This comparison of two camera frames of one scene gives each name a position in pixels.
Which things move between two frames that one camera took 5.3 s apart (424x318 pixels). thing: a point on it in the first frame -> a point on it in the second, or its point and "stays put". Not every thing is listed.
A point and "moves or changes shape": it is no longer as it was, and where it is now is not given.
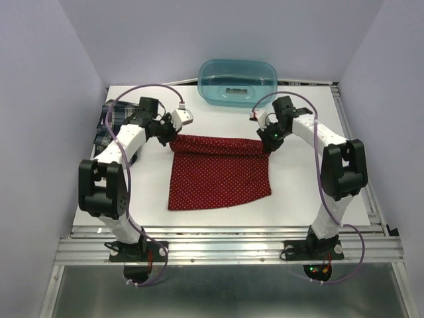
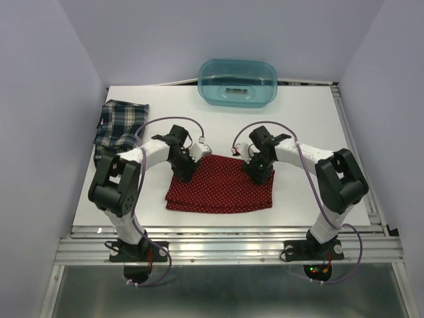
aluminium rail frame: [234, 272] stays put
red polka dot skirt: [207, 171] moves or changes shape
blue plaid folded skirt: [118, 111] stays put
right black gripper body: [273, 134] -> [259, 167]
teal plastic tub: [236, 83] stays put
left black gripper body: [165, 131] -> [183, 165]
